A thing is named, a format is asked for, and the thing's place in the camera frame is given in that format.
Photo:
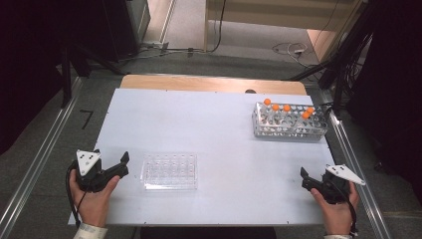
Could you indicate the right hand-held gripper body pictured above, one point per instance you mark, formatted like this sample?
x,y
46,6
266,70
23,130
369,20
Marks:
x,y
333,191

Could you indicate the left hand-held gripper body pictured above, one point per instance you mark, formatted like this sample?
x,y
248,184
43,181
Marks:
x,y
89,179

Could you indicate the clear plastic tube rack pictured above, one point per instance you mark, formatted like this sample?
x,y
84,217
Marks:
x,y
169,171

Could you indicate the white perforated tube rack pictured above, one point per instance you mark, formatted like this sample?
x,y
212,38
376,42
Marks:
x,y
288,127

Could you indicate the person's right hand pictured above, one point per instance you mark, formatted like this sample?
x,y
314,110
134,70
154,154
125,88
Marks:
x,y
336,214

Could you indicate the person's left hand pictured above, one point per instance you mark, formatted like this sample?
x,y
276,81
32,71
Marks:
x,y
93,204

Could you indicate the black metal stand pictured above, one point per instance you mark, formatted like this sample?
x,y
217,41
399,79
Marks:
x,y
338,89
66,86

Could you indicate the dark curtain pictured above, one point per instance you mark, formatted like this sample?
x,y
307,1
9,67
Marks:
x,y
30,66
394,83

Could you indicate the dark table grommet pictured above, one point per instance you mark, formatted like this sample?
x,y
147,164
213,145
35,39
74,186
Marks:
x,y
250,91

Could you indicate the grey power strip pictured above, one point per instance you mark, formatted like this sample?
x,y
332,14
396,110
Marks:
x,y
154,45

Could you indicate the dark cabinet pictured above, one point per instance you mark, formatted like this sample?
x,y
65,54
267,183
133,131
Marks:
x,y
119,26

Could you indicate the light wooden furniture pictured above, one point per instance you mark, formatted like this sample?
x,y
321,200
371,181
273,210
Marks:
x,y
282,13

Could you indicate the metal floor rail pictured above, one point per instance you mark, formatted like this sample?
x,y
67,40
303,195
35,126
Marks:
x,y
351,156
43,149

